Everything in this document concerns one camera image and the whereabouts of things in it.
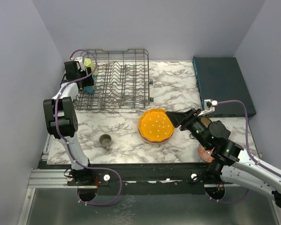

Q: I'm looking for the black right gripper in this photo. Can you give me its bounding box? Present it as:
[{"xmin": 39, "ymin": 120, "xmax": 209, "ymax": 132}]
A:
[{"xmin": 166, "ymin": 107, "xmax": 211, "ymax": 150}]

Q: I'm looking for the blue floral mug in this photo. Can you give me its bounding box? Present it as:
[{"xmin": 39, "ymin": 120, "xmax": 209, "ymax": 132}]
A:
[{"xmin": 83, "ymin": 75, "xmax": 96, "ymax": 94}]

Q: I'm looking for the pale yellow mug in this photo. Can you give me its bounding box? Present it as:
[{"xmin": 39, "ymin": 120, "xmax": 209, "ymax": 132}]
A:
[{"xmin": 84, "ymin": 58, "xmax": 95, "ymax": 75}]

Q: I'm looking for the brown patterned bowl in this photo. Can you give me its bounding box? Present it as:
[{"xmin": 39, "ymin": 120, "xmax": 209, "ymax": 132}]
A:
[{"xmin": 200, "ymin": 117, "xmax": 212, "ymax": 127}]

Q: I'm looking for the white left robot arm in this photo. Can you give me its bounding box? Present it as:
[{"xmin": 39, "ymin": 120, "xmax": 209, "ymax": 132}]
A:
[{"xmin": 43, "ymin": 57, "xmax": 97, "ymax": 185}]

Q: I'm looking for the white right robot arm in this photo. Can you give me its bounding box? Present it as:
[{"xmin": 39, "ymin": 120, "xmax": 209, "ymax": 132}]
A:
[{"xmin": 166, "ymin": 109, "xmax": 281, "ymax": 208}]

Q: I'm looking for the orange polka dot plate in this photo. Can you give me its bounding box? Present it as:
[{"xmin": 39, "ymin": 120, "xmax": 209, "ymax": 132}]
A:
[{"xmin": 137, "ymin": 108, "xmax": 175, "ymax": 141}]

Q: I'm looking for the pink plate under stack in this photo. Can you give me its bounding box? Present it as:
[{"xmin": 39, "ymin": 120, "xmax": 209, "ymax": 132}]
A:
[{"xmin": 140, "ymin": 134, "xmax": 172, "ymax": 144}]

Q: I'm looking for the red patterned glass bowl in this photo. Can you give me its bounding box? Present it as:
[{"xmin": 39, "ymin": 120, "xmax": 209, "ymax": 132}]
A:
[{"xmin": 198, "ymin": 144, "xmax": 214, "ymax": 163}]

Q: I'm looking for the small grey cup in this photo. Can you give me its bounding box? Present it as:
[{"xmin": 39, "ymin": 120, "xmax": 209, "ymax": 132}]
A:
[{"xmin": 99, "ymin": 134, "xmax": 112, "ymax": 150}]

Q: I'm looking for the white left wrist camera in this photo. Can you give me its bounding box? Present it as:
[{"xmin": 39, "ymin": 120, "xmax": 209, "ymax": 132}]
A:
[{"xmin": 70, "ymin": 56, "xmax": 85, "ymax": 71}]

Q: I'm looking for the grey wire dish rack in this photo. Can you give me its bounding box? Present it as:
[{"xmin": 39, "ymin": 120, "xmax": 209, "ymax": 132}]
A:
[{"xmin": 74, "ymin": 49, "xmax": 154, "ymax": 111}]

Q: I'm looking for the blue network switch box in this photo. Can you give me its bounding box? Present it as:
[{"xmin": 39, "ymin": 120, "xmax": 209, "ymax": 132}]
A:
[{"xmin": 192, "ymin": 56, "xmax": 256, "ymax": 118}]

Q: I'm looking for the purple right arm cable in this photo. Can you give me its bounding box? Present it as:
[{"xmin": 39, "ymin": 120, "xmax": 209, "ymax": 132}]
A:
[{"xmin": 208, "ymin": 100, "xmax": 281, "ymax": 204}]

